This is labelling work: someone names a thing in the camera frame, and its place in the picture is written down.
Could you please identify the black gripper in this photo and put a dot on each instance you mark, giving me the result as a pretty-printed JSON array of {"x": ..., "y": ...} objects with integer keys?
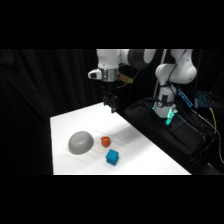
[{"x": 110, "y": 86}]

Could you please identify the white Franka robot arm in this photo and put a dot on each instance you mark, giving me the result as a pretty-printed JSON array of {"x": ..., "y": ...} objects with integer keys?
[{"x": 108, "y": 60}]

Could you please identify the grey bowl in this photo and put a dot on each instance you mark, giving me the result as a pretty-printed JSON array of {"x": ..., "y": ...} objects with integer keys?
[{"x": 80, "y": 142}]

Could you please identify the small red orange object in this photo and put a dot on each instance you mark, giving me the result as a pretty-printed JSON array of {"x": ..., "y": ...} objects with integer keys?
[{"x": 105, "y": 141}]

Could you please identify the blue cube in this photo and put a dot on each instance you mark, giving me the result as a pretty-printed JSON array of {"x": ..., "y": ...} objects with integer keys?
[{"x": 112, "y": 157}]

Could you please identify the small green light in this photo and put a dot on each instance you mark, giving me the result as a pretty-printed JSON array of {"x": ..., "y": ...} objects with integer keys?
[{"x": 170, "y": 116}]

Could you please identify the black robot stand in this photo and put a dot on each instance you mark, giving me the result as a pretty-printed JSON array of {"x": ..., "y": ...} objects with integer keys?
[{"x": 166, "y": 136}]

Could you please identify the black curtain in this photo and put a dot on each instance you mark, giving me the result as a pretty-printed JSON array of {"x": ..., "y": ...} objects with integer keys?
[{"x": 40, "y": 86}]

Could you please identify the blue lit electronics board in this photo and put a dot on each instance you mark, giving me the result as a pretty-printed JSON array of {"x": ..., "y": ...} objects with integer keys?
[{"x": 184, "y": 97}]

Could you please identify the black keyboard with blue glow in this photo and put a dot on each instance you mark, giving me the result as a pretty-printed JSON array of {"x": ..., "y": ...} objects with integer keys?
[{"x": 205, "y": 98}]

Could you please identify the wrist camera with yellowish mount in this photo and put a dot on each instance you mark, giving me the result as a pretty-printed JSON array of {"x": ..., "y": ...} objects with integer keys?
[{"x": 125, "y": 79}]

